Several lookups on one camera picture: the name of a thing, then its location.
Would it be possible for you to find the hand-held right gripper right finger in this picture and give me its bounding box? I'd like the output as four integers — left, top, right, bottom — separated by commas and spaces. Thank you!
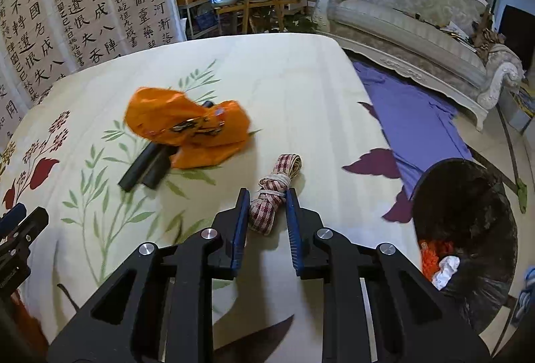
286, 188, 491, 363

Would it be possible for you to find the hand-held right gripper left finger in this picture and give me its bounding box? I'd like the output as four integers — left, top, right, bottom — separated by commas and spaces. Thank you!
47, 188, 251, 363

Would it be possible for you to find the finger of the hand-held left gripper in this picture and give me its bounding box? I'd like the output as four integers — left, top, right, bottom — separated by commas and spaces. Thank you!
0, 203, 28, 237
10, 207, 50, 260

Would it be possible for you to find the checked cloth bundle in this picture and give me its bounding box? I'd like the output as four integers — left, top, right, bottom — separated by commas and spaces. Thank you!
249, 154, 304, 234

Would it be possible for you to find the orange plastic bag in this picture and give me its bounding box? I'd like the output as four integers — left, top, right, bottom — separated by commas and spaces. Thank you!
124, 87, 252, 170

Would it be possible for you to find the black-bagged round bin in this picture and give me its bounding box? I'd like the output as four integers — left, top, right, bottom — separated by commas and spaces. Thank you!
412, 158, 519, 335

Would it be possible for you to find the black tube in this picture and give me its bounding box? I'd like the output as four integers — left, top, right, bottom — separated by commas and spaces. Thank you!
118, 100, 210, 193
140, 101, 218, 191

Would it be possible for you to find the orange crumpled plastic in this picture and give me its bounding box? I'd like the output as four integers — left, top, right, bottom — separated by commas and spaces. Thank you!
419, 240, 454, 282

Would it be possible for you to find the floral cream tablecloth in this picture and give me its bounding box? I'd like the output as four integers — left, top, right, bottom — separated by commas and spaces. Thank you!
0, 33, 423, 363

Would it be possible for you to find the white crumpled tissue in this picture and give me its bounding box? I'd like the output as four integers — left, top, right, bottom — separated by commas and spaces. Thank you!
432, 255, 461, 291

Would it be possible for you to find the purple floor cloth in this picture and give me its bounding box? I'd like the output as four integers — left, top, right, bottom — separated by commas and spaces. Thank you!
352, 61, 475, 192

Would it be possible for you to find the small floor plant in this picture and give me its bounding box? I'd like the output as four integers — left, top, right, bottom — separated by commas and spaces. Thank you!
284, 10, 321, 34

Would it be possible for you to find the white metal rack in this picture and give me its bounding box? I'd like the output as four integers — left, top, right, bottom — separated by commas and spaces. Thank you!
178, 0, 222, 40

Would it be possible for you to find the calligraphy screen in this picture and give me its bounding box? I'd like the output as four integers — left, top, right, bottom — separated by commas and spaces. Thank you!
0, 0, 187, 147

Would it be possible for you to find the green slipper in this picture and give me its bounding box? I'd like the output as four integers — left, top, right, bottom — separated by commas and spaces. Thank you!
514, 175, 528, 214

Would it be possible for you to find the ornate white sofa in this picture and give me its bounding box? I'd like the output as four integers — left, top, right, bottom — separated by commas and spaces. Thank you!
300, 0, 526, 126

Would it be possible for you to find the white and blue shoe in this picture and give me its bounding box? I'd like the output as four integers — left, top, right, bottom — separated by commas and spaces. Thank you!
516, 267, 535, 319

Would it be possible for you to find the clear storage box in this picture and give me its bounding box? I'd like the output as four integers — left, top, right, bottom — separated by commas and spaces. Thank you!
501, 88, 535, 135

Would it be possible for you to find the pile of papers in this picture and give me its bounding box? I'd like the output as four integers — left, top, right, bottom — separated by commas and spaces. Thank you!
443, 22, 475, 47

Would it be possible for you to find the camouflage bag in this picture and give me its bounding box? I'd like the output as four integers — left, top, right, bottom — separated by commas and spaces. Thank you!
472, 29, 507, 64

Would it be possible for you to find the brown long object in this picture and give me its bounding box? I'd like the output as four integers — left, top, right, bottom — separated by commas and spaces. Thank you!
480, 0, 498, 33

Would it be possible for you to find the black screen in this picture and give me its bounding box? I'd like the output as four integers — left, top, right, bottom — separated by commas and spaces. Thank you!
499, 5, 535, 68

